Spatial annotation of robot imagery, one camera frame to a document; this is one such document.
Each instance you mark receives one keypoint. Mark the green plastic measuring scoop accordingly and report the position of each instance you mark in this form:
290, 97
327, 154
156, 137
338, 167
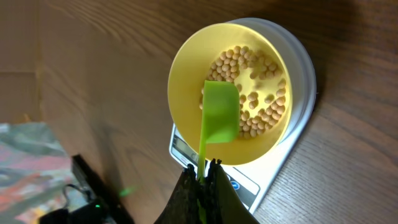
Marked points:
220, 118

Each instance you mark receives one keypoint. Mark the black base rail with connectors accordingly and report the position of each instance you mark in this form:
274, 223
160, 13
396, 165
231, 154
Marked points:
103, 206

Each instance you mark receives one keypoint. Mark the yellow plastic bowl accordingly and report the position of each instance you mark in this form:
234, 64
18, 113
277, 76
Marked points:
187, 76

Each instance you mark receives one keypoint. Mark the white digital kitchen scale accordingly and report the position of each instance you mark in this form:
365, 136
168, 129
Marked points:
251, 181

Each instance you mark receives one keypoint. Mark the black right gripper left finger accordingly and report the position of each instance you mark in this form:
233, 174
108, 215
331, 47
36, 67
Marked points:
182, 207

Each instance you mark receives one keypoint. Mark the colourful cloth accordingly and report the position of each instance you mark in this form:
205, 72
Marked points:
35, 174

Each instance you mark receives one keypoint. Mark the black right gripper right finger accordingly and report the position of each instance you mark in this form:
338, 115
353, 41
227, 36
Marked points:
222, 203

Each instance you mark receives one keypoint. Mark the soybeans in yellow bowl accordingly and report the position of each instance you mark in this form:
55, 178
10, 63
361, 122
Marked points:
261, 83

